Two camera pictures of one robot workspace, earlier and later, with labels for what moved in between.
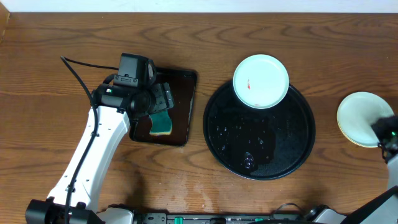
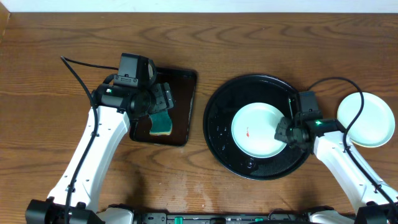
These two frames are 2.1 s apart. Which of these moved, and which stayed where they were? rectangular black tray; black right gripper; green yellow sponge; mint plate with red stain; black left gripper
Moved: black right gripper
Stayed: green yellow sponge; mint plate with red stain; black left gripper; rectangular black tray
